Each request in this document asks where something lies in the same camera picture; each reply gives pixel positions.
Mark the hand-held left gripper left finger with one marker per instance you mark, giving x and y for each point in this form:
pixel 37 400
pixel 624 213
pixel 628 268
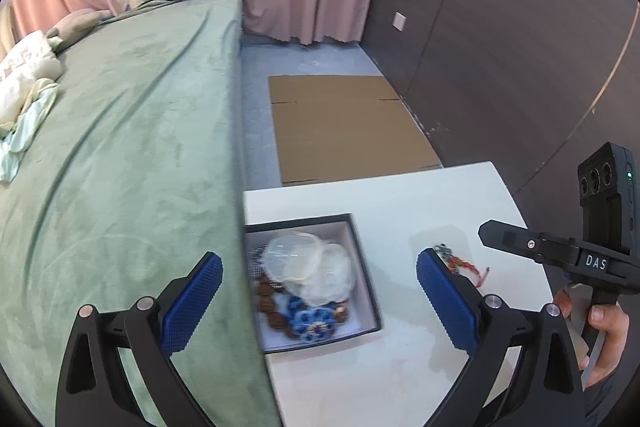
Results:
pixel 192 302

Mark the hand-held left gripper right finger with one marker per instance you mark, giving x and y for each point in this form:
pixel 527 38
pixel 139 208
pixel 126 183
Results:
pixel 447 302

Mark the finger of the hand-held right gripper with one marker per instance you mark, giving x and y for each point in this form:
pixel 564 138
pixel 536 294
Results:
pixel 530 244

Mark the black jewelry box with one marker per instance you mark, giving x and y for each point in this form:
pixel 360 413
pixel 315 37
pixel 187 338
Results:
pixel 367 267

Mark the clear plastic pouch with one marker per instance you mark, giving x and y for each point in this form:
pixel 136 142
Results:
pixel 305 262

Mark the person's right forearm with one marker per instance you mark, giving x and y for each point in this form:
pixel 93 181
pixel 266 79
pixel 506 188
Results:
pixel 607 402

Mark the person's right hand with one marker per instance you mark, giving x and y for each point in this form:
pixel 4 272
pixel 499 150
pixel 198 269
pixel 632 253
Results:
pixel 612 332

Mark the white low table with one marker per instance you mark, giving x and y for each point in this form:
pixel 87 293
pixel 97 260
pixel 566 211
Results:
pixel 400 382

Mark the green bed blanket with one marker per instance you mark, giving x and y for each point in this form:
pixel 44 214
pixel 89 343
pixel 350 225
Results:
pixel 125 182

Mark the flat cardboard sheet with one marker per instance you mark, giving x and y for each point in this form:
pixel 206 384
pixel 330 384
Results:
pixel 345 127

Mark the dark wooden wardrobe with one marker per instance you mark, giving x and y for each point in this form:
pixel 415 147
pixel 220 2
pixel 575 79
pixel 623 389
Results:
pixel 500 32

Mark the light green cloth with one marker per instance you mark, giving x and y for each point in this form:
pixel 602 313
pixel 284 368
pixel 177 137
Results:
pixel 27 127

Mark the white quilt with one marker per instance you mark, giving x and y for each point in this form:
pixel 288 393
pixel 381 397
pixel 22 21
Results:
pixel 25 72

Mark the beige pillow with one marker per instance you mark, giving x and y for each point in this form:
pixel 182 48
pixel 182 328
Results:
pixel 75 27

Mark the white wall socket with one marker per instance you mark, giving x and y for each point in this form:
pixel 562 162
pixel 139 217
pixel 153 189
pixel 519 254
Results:
pixel 399 21

